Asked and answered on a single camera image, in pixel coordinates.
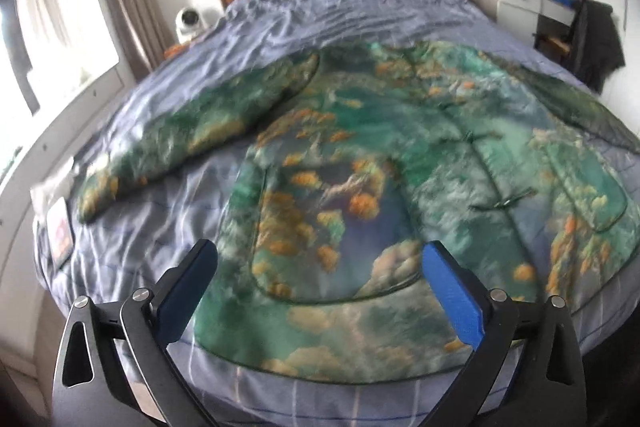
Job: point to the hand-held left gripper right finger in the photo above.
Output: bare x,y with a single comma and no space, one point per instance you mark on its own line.
457,294

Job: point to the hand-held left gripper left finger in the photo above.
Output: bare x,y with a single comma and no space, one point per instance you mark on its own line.
186,292

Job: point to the green printed padded jacket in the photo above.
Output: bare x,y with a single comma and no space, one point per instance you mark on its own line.
380,167

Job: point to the phone on bed edge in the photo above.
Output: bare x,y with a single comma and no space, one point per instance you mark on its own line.
61,232

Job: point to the white round device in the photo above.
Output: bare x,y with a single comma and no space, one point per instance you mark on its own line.
189,23

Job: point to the window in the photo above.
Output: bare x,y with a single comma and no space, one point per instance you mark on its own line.
55,32

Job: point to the white desk with drawers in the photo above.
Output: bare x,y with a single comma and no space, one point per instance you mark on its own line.
515,2

